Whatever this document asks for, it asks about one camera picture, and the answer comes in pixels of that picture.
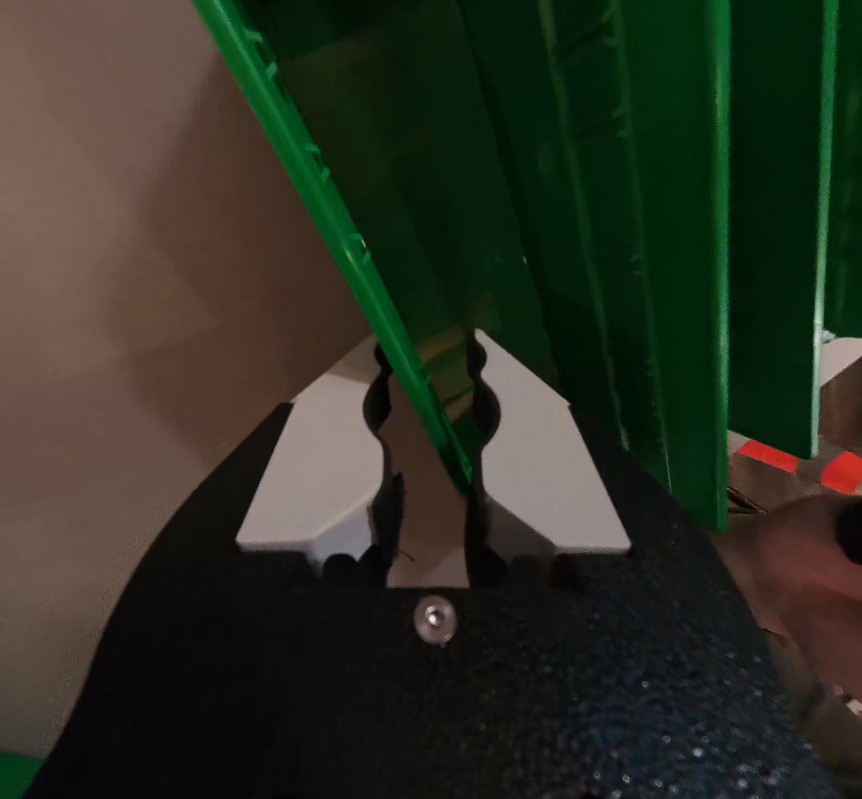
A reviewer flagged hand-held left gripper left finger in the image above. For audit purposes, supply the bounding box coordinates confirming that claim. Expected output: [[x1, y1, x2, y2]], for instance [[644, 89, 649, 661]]
[[234, 338, 406, 590]]

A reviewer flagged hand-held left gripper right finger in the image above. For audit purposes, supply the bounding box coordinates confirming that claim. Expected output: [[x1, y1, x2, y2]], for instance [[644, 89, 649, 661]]
[[463, 329, 634, 590]]

